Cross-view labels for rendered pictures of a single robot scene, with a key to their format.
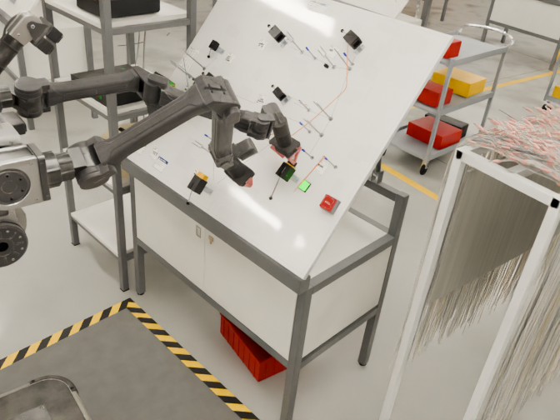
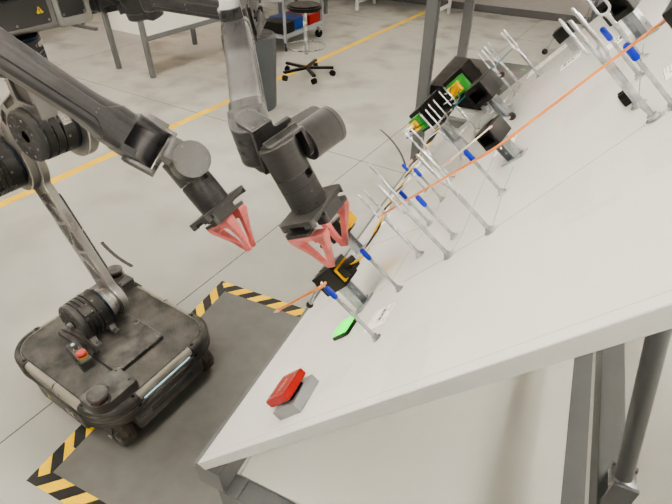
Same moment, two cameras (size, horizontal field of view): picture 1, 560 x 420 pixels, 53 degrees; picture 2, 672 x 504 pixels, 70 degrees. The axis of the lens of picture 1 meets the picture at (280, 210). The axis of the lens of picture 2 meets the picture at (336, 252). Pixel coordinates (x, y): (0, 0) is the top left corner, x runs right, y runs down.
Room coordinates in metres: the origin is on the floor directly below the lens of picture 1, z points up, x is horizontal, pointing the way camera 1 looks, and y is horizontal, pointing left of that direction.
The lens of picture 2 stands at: (1.69, -0.58, 1.67)
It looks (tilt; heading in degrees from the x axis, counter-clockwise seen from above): 38 degrees down; 73
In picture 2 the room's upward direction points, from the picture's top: straight up
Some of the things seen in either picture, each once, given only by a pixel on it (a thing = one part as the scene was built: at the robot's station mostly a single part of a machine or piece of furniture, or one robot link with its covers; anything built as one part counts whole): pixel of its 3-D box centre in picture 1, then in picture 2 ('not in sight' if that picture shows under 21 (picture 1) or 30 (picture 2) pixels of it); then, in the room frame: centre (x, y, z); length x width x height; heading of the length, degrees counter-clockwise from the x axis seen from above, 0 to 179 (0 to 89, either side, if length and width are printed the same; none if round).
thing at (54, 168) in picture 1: (52, 168); not in sight; (1.18, 0.56, 1.45); 0.09 x 0.08 x 0.12; 40
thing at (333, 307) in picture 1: (255, 233); (452, 375); (2.23, 0.11, 0.60); 1.17 x 0.58 x 0.40; 48
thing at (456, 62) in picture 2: (118, 84); (486, 84); (2.69, 0.87, 1.09); 0.35 x 0.33 x 0.07; 48
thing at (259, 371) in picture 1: (262, 337); not in sight; (2.10, 0.02, 0.07); 0.39 x 0.29 x 0.14; 37
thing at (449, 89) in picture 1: (446, 94); not in sight; (4.69, -1.30, 0.54); 0.99 x 0.50 x 1.08; 136
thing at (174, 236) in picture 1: (168, 228); not in sight; (2.19, 0.51, 0.60); 0.55 x 0.02 x 0.39; 48
